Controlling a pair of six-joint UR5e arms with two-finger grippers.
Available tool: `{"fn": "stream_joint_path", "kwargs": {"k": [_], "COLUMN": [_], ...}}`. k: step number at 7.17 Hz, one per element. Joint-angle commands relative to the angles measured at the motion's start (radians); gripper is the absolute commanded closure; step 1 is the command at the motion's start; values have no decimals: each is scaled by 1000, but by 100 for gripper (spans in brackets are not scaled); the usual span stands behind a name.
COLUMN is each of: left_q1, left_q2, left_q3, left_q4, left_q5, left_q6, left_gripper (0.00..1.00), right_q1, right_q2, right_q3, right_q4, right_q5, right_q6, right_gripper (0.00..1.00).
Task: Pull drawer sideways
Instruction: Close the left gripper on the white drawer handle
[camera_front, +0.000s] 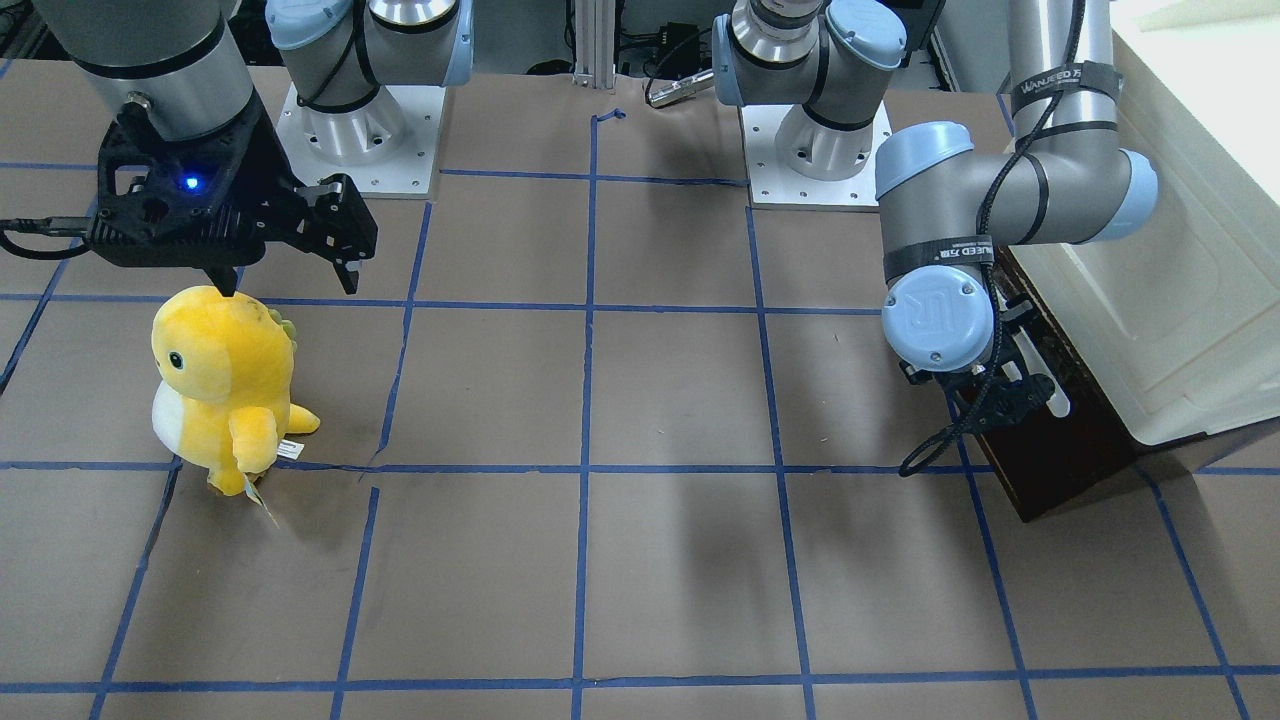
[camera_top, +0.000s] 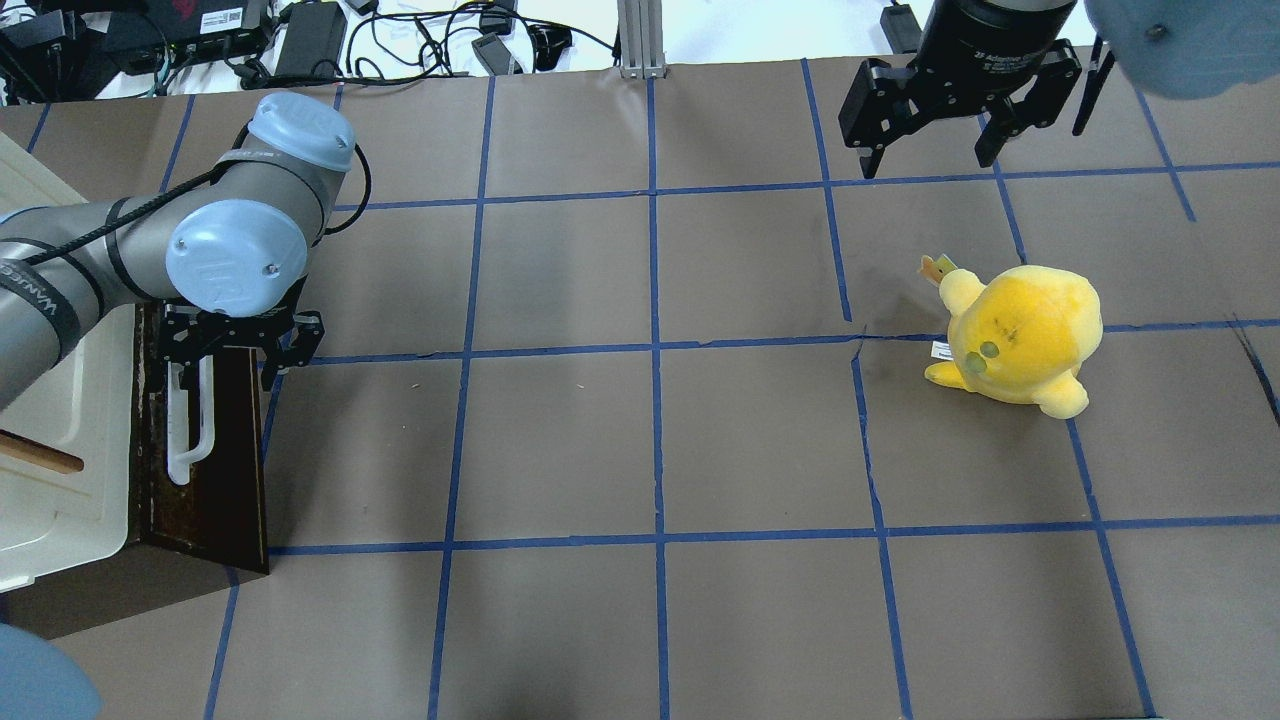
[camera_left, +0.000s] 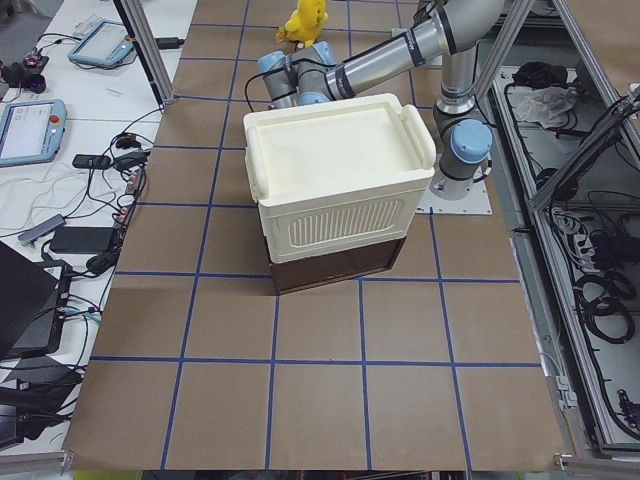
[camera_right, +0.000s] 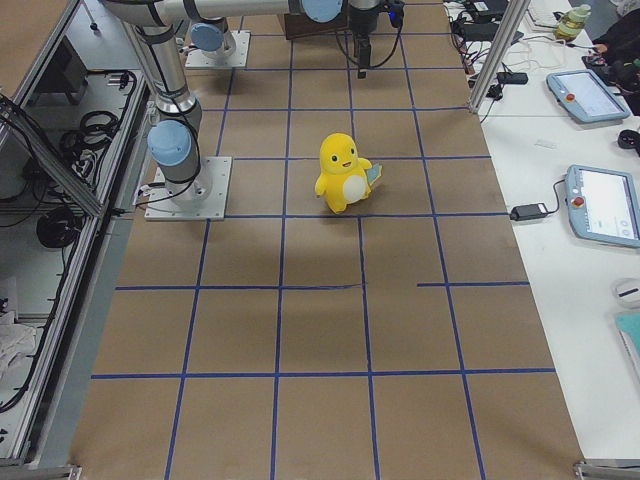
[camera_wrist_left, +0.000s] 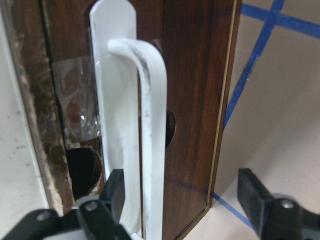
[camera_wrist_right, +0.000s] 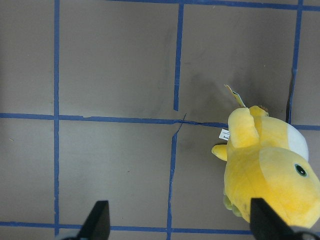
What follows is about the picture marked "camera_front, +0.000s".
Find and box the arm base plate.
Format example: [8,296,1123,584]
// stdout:
[276,85,447,199]
[740,104,892,213]

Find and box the white drawer handle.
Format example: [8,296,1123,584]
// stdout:
[1012,328,1071,418]

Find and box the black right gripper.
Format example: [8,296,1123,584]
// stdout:
[84,96,378,296]

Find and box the cream plastic storage box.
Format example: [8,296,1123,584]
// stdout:
[1012,1,1279,446]

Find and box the aluminium frame post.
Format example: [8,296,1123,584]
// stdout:
[570,0,620,94]

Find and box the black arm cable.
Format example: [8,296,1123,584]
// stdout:
[896,0,1089,479]

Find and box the yellow plush dinosaur toy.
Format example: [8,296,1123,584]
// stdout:
[151,284,320,502]

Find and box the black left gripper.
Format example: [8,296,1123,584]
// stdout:
[900,300,1057,437]

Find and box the dark brown wooden drawer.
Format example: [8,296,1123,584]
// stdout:
[978,249,1139,521]

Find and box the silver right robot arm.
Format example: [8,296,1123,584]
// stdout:
[3,1,474,296]

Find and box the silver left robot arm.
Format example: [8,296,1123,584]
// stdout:
[710,1,1158,434]

